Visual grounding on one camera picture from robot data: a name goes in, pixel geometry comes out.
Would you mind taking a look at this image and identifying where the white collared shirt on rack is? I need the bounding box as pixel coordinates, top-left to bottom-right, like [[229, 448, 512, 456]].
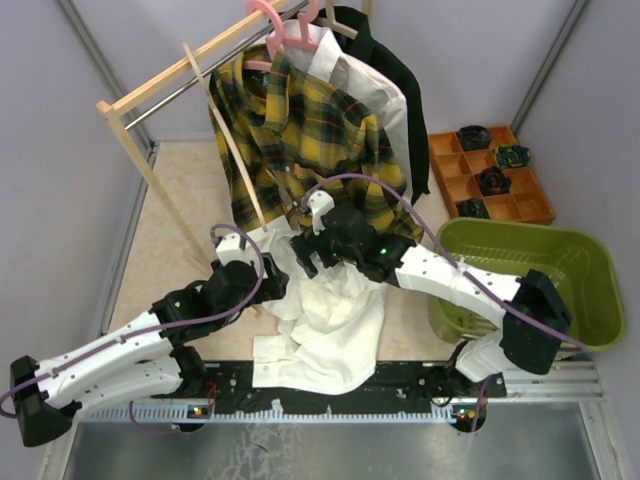
[[283, 25, 413, 200]]

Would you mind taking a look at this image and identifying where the dark rolled sock bottom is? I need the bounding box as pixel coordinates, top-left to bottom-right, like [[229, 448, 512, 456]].
[[457, 198, 490, 219]]

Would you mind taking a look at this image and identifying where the green patterned rolled sock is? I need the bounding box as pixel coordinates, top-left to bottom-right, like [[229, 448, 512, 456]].
[[494, 145, 531, 169]]

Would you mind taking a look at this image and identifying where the orange compartment tray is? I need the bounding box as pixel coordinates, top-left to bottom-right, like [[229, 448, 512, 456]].
[[428, 125, 555, 225]]

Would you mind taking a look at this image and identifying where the black garment on rack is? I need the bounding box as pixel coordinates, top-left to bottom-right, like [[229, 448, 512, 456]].
[[279, 5, 432, 204]]

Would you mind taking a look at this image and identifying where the dark rolled sock middle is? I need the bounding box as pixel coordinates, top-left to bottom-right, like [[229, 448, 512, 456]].
[[477, 166, 511, 196]]

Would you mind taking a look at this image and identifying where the wooden clothes rack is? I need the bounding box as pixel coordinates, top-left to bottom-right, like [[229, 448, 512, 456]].
[[95, 0, 376, 317]]

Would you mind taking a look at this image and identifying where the beige hanger under black garment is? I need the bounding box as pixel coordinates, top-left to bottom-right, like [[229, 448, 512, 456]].
[[314, 7, 358, 39]]

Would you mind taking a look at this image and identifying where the dark rolled sock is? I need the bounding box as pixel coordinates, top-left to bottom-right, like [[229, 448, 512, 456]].
[[477, 166, 511, 196], [456, 125, 493, 151], [457, 198, 490, 219]]

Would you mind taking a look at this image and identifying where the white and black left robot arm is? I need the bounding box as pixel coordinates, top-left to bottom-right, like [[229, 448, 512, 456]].
[[7, 253, 289, 448]]

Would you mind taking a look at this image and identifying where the green plastic laundry basket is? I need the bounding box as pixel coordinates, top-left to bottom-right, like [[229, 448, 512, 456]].
[[437, 218, 626, 353]]

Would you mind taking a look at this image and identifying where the pink plastic hanger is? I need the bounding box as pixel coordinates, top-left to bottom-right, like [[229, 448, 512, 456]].
[[243, 21, 319, 72]]

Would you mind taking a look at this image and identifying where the pink hanger on rack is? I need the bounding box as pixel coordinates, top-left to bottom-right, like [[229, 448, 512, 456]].
[[246, 0, 320, 50]]

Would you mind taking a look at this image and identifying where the yellow black plaid shirt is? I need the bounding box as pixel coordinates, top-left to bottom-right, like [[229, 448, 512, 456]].
[[209, 45, 424, 241]]

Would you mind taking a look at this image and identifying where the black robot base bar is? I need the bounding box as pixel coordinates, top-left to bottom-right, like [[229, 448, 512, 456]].
[[168, 361, 506, 432]]

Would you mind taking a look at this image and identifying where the beige wooden hanger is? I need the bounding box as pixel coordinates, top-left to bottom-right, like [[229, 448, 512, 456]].
[[182, 42, 267, 232]]

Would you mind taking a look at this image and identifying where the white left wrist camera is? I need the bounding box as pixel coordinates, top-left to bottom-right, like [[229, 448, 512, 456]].
[[215, 233, 258, 266]]

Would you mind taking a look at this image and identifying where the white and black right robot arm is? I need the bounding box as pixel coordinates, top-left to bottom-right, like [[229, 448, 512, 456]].
[[290, 203, 571, 396]]

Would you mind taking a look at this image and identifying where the dark rolled sock top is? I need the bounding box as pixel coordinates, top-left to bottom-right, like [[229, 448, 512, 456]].
[[456, 125, 493, 151]]

